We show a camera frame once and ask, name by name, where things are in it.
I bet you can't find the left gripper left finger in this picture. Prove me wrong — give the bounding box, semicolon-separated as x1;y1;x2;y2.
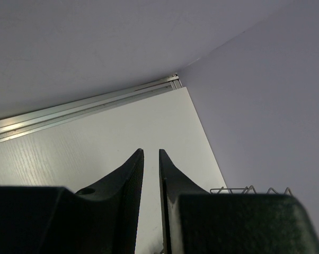
0;149;144;253

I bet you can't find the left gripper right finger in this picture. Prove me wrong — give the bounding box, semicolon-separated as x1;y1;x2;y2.
159;149;319;253

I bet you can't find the grey wire dish rack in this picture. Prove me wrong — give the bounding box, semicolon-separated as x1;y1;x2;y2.
209;185;293;196

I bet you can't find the aluminium table edge rail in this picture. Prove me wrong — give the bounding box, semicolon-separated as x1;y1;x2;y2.
0;74;183;143

